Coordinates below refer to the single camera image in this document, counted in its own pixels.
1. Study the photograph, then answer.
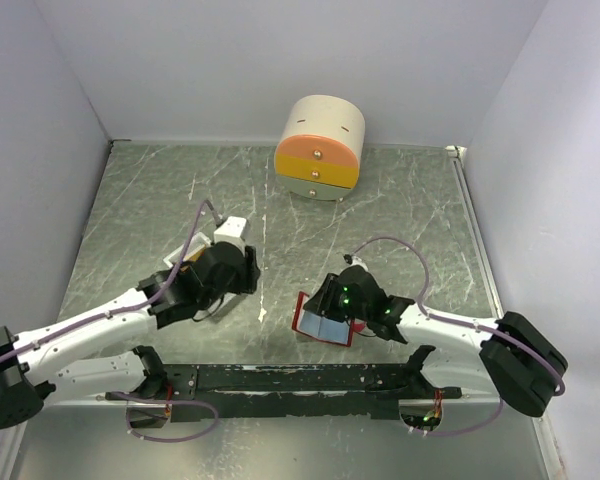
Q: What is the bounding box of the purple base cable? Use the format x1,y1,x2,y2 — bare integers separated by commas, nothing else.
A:
109,392,221,444
409,397,506,437

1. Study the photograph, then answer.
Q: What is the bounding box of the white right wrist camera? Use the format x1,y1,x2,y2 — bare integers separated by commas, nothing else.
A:
343,254,368,271

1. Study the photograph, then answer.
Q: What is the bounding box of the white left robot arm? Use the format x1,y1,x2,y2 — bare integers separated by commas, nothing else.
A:
0,241,260,430

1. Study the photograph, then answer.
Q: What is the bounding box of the red card holder wallet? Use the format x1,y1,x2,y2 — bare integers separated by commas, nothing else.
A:
291,291,366,347

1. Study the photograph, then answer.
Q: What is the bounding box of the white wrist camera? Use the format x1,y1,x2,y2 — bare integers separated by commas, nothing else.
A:
213,216,250,250
343,254,368,271

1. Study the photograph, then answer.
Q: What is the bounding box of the white card tray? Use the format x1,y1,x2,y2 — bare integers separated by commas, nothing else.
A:
163,232,212,269

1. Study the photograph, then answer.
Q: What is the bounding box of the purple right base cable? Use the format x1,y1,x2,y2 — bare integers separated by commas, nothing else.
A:
409,397,506,437

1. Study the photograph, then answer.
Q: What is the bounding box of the aluminium frame rail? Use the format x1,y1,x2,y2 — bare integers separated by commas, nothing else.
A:
445,145,504,316

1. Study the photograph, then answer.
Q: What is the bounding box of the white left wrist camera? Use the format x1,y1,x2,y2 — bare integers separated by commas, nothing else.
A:
213,216,250,250

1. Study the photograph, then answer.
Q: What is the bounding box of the round three-drawer mini cabinet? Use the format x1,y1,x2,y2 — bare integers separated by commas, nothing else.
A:
274,95,366,201

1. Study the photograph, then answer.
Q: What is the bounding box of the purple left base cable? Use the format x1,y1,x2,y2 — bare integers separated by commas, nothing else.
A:
109,392,221,444

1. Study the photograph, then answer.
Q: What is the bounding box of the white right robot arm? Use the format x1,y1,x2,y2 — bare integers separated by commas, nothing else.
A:
299,265,568,417

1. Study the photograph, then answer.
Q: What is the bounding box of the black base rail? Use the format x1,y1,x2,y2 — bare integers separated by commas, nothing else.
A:
164,362,464,421

